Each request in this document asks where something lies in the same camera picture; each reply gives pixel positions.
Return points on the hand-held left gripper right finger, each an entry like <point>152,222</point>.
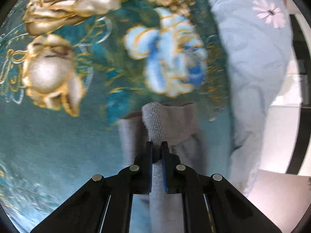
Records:
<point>170,170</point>

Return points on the grey knit garment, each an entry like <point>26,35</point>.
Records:
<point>177,126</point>

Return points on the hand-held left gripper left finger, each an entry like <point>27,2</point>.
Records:
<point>145,167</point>

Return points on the teal floral blanket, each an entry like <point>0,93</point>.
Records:
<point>73,138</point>

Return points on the light blue floral duvet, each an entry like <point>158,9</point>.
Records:
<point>250,65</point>

